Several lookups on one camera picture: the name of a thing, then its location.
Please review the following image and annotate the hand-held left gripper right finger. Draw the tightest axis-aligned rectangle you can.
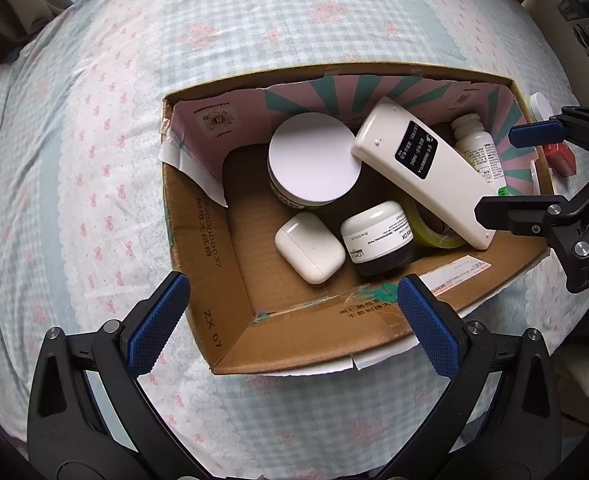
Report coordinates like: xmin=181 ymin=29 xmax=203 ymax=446
xmin=396 ymin=274 xmax=562 ymax=467

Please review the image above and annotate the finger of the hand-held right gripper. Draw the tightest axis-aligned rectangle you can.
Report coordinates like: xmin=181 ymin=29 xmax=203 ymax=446
xmin=475 ymin=157 xmax=589 ymax=260
xmin=509 ymin=106 xmax=589 ymax=156

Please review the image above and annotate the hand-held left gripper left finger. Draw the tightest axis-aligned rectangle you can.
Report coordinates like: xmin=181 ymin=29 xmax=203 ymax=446
xmin=27 ymin=271 xmax=196 ymax=472

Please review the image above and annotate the white plastic bottle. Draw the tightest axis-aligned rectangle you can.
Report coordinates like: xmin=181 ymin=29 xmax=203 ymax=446
xmin=449 ymin=112 xmax=509 ymax=196

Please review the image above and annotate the clear tape roll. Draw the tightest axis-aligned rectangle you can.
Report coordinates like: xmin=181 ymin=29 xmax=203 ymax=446
xmin=399 ymin=197 xmax=468 ymax=250

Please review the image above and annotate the small black white jar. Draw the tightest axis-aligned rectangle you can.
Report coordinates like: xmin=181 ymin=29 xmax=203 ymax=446
xmin=339 ymin=200 xmax=416 ymax=277

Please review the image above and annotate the cardboard box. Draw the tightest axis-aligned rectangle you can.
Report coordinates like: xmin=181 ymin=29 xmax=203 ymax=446
xmin=160 ymin=62 xmax=558 ymax=377

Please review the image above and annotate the white remote control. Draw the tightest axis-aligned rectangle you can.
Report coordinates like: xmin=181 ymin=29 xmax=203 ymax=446
xmin=351 ymin=97 xmax=500 ymax=251

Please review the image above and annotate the white earbuds case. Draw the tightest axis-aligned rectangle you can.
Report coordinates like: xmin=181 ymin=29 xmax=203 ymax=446
xmin=274 ymin=211 xmax=346 ymax=285

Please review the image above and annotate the large white lid jar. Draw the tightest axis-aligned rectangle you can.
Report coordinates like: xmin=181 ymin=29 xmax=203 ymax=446
xmin=268 ymin=113 xmax=362 ymax=209

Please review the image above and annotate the red carton box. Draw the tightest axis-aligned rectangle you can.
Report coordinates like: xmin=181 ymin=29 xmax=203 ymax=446
xmin=547 ymin=140 xmax=578 ymax=177

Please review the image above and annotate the checkered floral bed sheet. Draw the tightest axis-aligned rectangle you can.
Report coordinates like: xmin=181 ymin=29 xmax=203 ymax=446
xmin=0 ymin=0 xmax=589 ymax=480

